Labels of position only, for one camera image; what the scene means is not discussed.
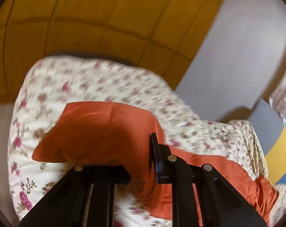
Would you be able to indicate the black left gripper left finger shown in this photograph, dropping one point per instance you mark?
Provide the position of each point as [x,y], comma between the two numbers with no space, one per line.
[83,197]

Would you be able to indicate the grey yellow blue headboard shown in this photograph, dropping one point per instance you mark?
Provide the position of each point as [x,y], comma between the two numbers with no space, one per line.
[271,132]

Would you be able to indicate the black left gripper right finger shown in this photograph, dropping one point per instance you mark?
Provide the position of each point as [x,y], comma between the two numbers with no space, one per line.
[201,196]

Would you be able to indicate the brown wooden wardrobe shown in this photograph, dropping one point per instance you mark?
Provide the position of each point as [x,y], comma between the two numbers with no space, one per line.
[160,35]

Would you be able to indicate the orange red puffer jacket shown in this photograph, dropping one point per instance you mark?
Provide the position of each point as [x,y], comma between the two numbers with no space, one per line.
[113,134]

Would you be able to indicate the floral white bed quilt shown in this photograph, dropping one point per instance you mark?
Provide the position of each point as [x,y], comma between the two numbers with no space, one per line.
[55,81]

